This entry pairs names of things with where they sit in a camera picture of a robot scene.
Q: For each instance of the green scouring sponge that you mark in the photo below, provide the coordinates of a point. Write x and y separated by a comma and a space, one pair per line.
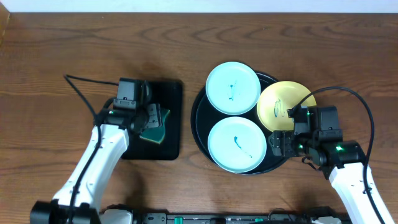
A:
156, 135

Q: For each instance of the light blue plate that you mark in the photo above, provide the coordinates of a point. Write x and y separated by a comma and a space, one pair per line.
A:
237, 144
233, 88

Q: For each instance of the yellow plate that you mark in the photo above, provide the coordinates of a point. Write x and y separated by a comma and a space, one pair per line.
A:
274, 102

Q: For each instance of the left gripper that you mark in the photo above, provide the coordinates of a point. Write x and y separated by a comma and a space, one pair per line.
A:
154, 116

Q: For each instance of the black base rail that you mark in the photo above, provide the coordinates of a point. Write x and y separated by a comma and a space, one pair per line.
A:
233, 218

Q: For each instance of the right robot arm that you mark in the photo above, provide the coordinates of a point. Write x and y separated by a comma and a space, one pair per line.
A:
343, 163

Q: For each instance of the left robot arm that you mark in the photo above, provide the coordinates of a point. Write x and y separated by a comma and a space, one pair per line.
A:
79, 200

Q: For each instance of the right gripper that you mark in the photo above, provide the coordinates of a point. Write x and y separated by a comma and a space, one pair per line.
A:
283, 139

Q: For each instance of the black rectangular tray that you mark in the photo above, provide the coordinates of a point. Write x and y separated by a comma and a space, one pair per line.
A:
169, 95

